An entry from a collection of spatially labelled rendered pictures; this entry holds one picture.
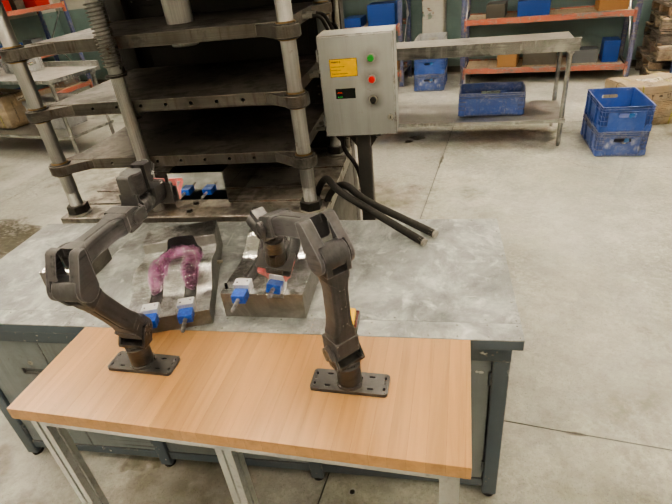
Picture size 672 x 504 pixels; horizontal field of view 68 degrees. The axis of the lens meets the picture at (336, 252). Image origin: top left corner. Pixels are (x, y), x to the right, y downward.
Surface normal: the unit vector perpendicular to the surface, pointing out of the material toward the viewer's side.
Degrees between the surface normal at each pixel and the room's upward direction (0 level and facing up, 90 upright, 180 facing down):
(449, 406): 0
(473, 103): 92
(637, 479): 0
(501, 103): 93
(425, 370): 0
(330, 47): 90
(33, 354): 90
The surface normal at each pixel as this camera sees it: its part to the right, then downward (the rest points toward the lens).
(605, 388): -0.10, -0.85
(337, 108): -0.16, 0.53
